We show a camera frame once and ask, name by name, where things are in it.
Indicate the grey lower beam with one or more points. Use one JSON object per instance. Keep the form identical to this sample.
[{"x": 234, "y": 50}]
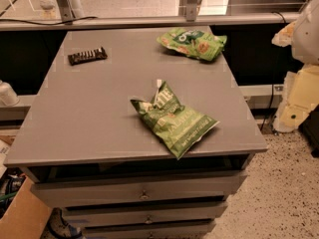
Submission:
[{"x": 262, "y": 96}]

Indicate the top grey drawer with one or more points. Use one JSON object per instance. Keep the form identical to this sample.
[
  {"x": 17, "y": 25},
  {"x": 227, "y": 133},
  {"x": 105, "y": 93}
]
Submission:
[{"x": 139, "y": 189}]

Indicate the white cylindrical object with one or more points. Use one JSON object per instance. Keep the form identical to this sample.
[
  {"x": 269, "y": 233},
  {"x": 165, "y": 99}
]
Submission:
[{"x": 7, "y": 95}]

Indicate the grey drawer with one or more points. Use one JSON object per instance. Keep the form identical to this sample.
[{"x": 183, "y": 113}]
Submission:
[
  {"x": 153, "y": 231},
  {"x": 139, "y": 189},
  {"x": 145, "y": 214}
]

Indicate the middle grey drawer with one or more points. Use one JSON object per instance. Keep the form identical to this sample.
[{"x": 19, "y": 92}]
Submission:
[{"x": 145, "y": 214}]

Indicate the cardboard box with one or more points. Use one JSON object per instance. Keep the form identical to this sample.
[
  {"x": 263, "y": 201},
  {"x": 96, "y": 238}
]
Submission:
[{"x": 26, "y": 216}]

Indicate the dark chocolate candy bar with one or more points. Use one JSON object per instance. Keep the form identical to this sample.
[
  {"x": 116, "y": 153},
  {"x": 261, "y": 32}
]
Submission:
[{"x": 87, "y": 56}]

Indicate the grey metal rail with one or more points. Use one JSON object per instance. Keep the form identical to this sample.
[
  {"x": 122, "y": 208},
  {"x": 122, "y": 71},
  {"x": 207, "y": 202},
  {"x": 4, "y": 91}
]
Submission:
[{"x": 92, "y": 23}]

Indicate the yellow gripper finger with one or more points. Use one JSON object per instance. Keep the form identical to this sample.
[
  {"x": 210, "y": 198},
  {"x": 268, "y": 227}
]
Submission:
[
  {"x": 299, "y": 98},
  {"x": 283, "y": 38}
]

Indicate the green rice chip bag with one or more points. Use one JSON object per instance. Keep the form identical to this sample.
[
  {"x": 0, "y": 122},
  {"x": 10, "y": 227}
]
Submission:
[{"x": 193, "y": 43}]

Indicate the grey drawer cabinet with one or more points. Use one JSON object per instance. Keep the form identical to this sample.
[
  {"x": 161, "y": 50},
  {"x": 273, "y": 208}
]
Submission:
[{"x": 82, "y": 125}]

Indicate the green jalapeno chip bag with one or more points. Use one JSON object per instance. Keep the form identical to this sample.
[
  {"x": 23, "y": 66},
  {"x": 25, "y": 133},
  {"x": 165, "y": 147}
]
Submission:
[{"x": 179, "y": 127}]

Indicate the bottom grey drawer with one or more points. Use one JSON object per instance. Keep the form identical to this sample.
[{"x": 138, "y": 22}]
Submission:
[{"x": 153, "y": 231}]

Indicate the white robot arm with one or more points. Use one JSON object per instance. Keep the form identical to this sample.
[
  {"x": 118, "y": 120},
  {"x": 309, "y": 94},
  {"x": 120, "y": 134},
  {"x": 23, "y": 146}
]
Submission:
[{"x": 305, "y": 39}]

